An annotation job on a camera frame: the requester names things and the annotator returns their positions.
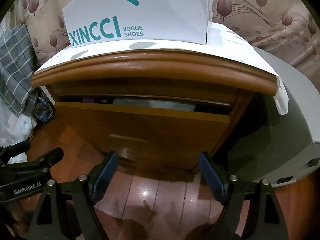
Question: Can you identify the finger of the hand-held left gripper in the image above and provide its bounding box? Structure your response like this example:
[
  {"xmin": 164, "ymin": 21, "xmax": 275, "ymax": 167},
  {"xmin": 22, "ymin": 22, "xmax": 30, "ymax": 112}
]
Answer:
[
  {"xmin": 30, "ymin": 147, "xmax": 64, "ymax": 168},
  {"xmin": 0, "ymin": 141, "xmax": 31, "ymax": 158}
]

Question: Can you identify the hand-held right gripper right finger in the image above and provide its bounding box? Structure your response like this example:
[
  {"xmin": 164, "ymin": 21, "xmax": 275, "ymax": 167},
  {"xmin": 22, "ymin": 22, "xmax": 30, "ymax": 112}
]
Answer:
[{"xmin": 198, "ymin": 151, "xmax": 291, "ymax": 240}]

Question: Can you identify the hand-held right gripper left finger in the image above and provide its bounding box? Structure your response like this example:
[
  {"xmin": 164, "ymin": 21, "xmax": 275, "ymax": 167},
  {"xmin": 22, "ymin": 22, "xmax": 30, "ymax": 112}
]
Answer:
[{"xmin": 30, "ymin": 151, "xmax": 120, "ymax": 240}]

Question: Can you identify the wooden drawer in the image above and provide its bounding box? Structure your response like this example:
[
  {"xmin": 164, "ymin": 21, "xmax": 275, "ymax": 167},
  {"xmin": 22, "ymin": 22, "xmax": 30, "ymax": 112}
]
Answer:
[{"xmin": 54, "ymin": 94, "xmax": 232, "ymax": 171}]

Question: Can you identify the white shoe box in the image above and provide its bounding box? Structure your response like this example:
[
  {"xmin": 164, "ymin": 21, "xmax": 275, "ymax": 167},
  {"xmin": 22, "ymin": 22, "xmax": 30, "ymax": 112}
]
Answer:
[{"xmin": 62, "ymin": 0, "xmax": 213, "ymax": 49}]

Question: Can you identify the white board strip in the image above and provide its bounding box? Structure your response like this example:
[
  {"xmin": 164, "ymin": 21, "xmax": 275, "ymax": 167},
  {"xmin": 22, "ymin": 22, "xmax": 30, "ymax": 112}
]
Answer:
[{"xmin": 41, "ymin": 86, "xmax": 56, "ymax": 105}]

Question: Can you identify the grey plaid cloth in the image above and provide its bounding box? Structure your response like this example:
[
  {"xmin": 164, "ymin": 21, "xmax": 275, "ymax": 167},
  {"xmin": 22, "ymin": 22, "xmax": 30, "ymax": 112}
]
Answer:
[{"xmin": 0, "ymin": 25, "xmax": 38, "ymax": 117}]

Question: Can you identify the grey board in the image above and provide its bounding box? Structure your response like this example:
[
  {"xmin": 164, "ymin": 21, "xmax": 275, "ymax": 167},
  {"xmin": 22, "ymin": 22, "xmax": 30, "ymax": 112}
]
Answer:
[{"xmin": 226, "ymin": 47, "xmax": 320, "ymax": 188}]

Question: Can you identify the wooden nightstand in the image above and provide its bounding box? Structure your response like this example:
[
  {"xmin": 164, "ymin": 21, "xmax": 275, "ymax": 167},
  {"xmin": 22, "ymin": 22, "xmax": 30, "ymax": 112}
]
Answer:
[{"xmin": 31, "ymin": 49, "xmax": 279, "ymax": 174}]

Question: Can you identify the white dotted paper cover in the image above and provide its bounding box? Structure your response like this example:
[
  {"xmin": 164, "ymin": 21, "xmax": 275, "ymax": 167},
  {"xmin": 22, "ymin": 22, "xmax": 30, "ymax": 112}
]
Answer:
[{"xmin": 34, "ymin": 22, "xmax": 289, "ymax": 116}]

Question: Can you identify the patterned beige curtain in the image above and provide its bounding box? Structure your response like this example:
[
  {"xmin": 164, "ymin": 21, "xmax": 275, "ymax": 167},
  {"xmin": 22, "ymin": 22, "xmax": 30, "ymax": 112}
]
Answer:
[{"xmin": 5, "ymin": 0, "xmax": 320, "ymax": 69}]

